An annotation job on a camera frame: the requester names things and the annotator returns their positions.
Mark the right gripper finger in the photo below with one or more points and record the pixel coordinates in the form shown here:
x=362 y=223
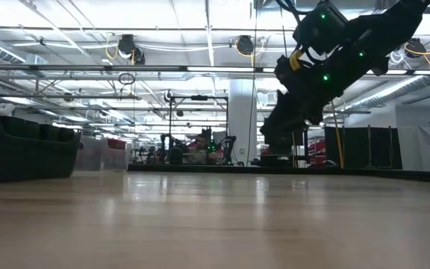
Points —
x=284 y=106
x=282 y=125

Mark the black background robot arm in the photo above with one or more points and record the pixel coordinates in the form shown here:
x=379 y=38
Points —
x=228 y=147
x=172 y=147

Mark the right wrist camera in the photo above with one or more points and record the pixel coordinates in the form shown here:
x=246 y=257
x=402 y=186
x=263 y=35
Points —
x=287 y=76

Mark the white partition panel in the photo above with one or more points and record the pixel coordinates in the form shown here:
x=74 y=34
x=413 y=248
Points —
x=414 y=147

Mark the white building column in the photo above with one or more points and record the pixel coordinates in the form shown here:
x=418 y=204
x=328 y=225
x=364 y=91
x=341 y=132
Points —
x=243 y=112

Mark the black partition panel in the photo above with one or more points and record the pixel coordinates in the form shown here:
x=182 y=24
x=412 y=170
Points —
x=357 y=145

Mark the black aluminium table frame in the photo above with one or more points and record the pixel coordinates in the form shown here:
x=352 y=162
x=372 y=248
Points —
x=293 y=170

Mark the dark grey plastic bin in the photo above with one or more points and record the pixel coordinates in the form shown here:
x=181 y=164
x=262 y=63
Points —
x=21 y=160

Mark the white rounded object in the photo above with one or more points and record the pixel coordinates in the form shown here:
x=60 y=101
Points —
x=4 y=109

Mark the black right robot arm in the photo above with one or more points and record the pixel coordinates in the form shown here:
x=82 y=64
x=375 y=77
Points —
x=386 y=26

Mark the clear plastic bin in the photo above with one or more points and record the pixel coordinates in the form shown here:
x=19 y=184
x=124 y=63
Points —
x=99 y=160

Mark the black gantry frame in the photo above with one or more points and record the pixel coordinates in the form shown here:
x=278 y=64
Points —
x=199 y=97

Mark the person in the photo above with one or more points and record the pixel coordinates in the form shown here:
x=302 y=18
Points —
x=200 y=143

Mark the black background screen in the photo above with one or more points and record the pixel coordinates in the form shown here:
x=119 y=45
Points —
x=286 y=145

